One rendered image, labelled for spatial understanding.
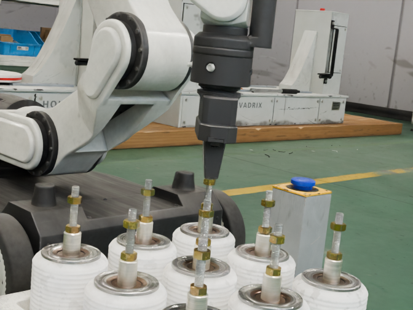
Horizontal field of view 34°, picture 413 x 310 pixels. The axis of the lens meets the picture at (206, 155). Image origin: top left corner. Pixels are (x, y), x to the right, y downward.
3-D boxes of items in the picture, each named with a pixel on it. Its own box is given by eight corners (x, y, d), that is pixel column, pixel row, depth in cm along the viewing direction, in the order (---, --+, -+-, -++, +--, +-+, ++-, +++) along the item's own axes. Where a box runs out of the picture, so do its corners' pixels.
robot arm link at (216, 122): (250, 146, 95) (260, 60, 93) (182, 140, 94) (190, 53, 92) (239, 133, 107) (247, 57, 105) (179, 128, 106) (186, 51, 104)
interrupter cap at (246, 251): (298, 258, 95) (299, 253, 95) (270, 269, 89) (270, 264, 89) (254, 244, 100) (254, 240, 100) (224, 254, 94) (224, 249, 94)
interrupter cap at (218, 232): (232, 230, 106) (232, 226, 106) (225, 243, 99) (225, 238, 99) (185, 223, 107) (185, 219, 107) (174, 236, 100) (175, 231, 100)
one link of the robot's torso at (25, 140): (-14, 160, 156) (-11, 104, 154) (61, 156, 170) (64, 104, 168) (32, 179, 142) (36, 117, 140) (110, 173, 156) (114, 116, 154)
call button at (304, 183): (284, 189, 111) (286, 177, 111) (300, 187, 114) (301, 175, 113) (303, 195, 108) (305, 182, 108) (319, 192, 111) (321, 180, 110)
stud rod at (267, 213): (266, 242, 95) (272, 190, 94) (267, 244, 94) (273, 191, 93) (259, 242, 95) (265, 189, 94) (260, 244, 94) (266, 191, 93)
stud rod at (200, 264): (203, 307, 70) (209, 237, 69) (198, 310, 69) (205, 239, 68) (194, 304, 70) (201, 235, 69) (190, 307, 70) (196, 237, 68)
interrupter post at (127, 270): (111, 285, 78) (114, 258, 78) (127, 281, 80) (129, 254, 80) (125, 291, 77) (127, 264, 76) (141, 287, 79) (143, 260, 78)
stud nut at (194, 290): (209, 293, 70) (211, 285, 70) (202, 298, 68) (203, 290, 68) (193, 288, 71) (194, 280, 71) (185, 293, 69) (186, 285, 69)
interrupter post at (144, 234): (133, 245, 94) (135, 222, 93) (136, 240, 96) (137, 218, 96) (150, 247, 94) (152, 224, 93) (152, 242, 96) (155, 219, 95)
